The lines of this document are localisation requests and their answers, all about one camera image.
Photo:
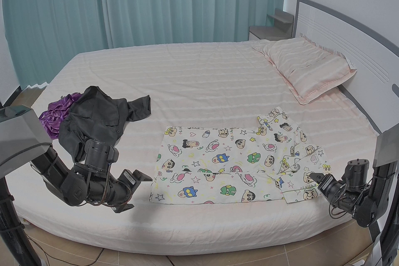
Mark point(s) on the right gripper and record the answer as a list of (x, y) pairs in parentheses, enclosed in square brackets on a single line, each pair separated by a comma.
[(333, 191)]

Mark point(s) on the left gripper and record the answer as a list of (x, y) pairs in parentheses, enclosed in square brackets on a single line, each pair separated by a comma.
[(112, 191)]

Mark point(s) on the white printed pyjama top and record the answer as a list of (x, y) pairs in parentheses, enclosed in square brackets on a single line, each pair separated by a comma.
[(218, 165)]

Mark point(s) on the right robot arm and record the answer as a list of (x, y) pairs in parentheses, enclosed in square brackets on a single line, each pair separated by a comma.
[(374, 202)]

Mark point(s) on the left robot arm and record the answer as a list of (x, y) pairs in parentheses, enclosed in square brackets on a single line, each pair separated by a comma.
[(53, 171)]

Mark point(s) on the bed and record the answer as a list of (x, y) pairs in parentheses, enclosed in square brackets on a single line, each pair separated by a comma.
[(202, 77)]

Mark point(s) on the black shirt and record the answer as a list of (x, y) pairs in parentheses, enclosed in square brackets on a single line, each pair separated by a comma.
[(93, 115)]

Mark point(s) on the purple garment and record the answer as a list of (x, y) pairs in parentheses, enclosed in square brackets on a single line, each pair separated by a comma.
[(56, 115)]

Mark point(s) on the pink striped pillow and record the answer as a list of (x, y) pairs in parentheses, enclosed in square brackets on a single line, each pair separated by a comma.
[(311, 68)]

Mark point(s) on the grey bedside table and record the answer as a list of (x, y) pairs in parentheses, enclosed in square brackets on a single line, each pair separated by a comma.
[(268, 31)]

